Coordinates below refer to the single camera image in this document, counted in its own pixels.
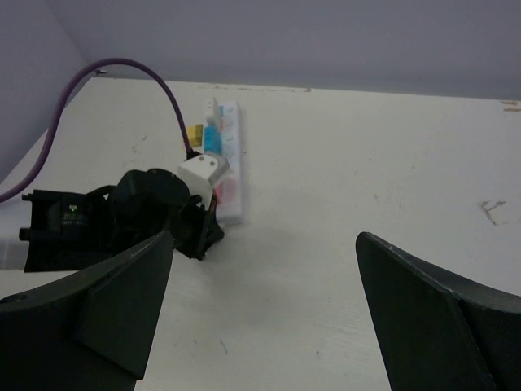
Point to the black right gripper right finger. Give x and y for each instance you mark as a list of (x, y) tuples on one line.
[(438, 330)]

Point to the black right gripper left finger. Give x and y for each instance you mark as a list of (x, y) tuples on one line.
[(91, 330)]

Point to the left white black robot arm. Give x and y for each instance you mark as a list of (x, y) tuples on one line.
[(12, 244)]

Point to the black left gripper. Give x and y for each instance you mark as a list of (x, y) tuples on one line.
[(72, 231)]

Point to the blue plug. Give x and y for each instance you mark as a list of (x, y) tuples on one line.
[(212, 140)]

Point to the white power strip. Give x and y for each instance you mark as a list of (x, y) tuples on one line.
[(227, 118)]

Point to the yellow plug block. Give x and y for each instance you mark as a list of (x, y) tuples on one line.
[(195, 135)]

